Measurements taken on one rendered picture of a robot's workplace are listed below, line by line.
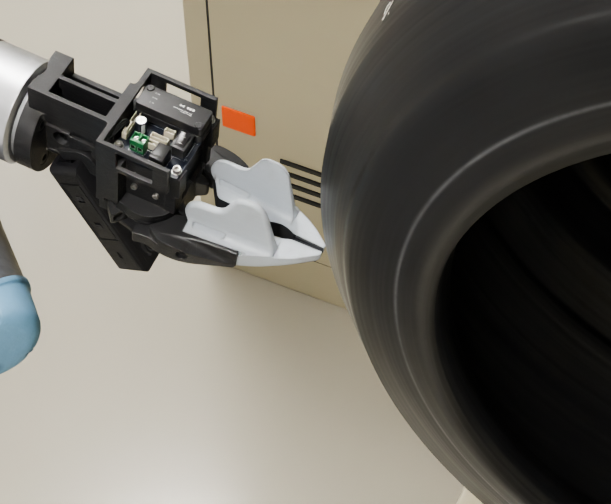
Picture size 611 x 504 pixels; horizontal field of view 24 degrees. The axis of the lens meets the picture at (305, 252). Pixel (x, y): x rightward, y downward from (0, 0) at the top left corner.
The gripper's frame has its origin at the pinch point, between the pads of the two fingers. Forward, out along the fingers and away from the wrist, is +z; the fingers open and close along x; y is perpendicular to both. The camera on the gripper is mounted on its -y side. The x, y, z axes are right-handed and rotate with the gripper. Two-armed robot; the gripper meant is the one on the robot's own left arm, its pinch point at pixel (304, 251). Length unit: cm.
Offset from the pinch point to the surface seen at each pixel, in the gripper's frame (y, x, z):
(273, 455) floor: -102, 35, -8
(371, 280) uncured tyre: 17.9, -11.9, 7.1
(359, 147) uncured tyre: 25.5, -10.2, 4.5
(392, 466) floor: -100, 40, 7
